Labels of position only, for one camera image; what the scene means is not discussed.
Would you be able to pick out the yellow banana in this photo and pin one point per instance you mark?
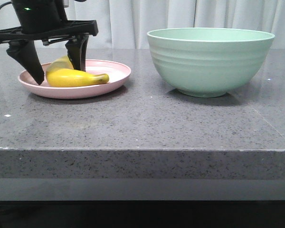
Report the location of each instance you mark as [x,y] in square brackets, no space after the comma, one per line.
[61,73]

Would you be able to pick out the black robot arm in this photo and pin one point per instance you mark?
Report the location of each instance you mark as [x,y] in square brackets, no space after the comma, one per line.
[46,20]

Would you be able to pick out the pink plate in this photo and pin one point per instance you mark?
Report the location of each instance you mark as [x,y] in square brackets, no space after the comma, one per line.
[118,75]

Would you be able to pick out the green bowl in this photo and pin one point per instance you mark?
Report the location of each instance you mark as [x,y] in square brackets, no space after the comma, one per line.
[208,62]

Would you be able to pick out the white curtain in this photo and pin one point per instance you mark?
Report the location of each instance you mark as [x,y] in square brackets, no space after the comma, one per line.
[125,23]

